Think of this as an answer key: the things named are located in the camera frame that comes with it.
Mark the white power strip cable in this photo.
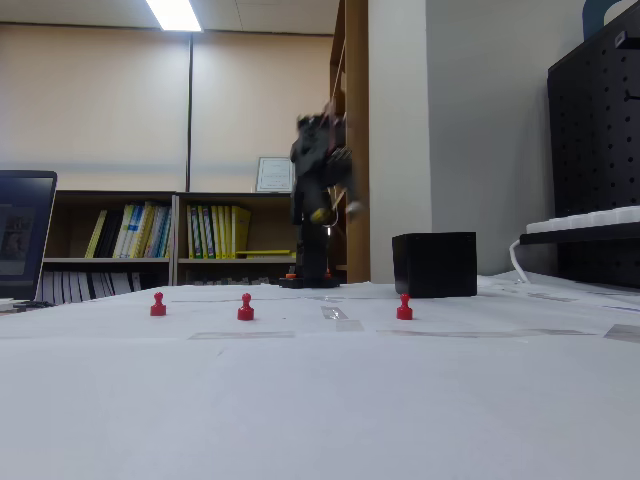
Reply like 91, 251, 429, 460
508, 238, 531, 284

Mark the thin yellow book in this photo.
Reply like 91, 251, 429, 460
84, 209, 109, 259

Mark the light blue white book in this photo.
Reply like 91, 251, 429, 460
147, 204, 174, 259

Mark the framed white certificate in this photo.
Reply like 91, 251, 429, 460
255, 156, 294, 194

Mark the black pegboard panel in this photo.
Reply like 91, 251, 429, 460
547, 2, 640, 290

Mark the black wall cable duct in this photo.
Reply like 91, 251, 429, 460
185, 31, 195, 193

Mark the dark laptop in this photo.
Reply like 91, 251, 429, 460
0, 170, 59, 302

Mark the ceiling light panel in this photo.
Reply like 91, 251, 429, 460
145, 0, 204, 33

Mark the blue partition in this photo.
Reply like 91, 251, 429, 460
582, 0, 624, 41

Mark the yellow white book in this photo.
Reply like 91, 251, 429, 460
112, 203, 137, 259

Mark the black book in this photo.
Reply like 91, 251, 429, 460
94, 208, 126, 259

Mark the white paper table cover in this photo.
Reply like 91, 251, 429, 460
0, 272, 640, 480

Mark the black open box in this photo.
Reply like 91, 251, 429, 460
391, 231, 478, 299

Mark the white power strip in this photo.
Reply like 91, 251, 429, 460
525, 204, 640, 235

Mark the tall wooden bookshelf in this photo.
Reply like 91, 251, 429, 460
328, 0, 370, 284

